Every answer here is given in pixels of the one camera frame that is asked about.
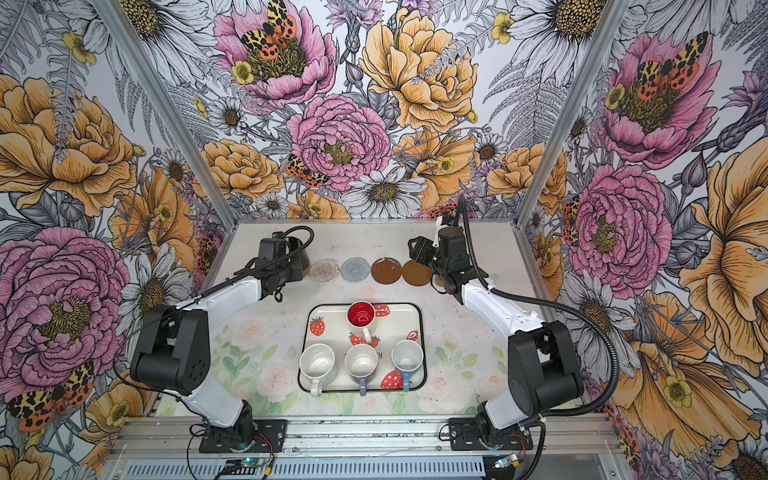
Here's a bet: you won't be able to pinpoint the green circuit board right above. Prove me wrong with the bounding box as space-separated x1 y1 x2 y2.
494 453 520 469

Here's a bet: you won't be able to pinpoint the aluminium corner post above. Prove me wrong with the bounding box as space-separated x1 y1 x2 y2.
94 1 237 232
516 0 631 229

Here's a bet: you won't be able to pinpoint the aluminium corner post right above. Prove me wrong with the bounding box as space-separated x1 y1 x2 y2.
516 0 631 229

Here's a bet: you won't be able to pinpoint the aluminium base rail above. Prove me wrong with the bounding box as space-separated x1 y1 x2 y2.
100 415 633 479

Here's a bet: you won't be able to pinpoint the white strawberry print tray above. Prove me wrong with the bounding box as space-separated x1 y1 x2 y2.
298 302 428 397

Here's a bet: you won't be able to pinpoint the black mug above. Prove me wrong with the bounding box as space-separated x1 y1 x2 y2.
288 236 310 279

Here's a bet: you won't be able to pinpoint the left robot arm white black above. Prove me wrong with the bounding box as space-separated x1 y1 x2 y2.
130 229 314 453

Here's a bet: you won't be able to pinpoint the grey mug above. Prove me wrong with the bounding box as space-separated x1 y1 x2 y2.
408 236 437 267

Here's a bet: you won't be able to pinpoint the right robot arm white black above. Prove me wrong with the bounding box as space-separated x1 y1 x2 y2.
427 226 584 446

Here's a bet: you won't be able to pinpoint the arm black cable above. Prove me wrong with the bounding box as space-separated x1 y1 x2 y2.
452 194 620 480
110 225 316 480

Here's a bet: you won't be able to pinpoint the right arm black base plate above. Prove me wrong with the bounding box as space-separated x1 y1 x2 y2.
448 417 534 451

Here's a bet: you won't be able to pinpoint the scratched dark brown wooden coaster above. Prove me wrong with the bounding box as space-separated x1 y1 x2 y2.
371 257 402 285

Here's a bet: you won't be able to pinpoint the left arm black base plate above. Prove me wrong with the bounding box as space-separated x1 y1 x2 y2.
198 419 288 454

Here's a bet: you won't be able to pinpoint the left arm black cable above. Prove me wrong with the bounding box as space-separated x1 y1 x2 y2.
110 225 316 480

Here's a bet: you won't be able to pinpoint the grey-blue braided rope coaster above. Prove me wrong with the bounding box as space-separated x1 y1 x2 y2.
340 257 371 283

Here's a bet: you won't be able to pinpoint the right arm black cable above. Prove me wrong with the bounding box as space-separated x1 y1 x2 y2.
452 194 620 480

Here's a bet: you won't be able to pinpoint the green circuit board left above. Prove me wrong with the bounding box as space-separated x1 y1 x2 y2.
226 457 271 477

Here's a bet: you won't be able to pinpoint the plain brown wooden coaster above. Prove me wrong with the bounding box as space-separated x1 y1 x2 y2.
402 260 433 287

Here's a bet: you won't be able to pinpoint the red interior white mug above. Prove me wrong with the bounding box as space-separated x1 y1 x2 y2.
346 301 376 344

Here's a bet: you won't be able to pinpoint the aluminium corner post left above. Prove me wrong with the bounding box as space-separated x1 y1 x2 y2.
94 1 237 232

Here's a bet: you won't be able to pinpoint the white mug purple handle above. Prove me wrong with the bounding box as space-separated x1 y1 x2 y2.
344 343 379 397

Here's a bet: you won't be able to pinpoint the white mug blue handle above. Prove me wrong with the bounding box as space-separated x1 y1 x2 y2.
391 339 424 392

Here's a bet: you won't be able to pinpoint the green circuit board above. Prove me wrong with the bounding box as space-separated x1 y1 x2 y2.
494 453 520 469
226 457 271 477

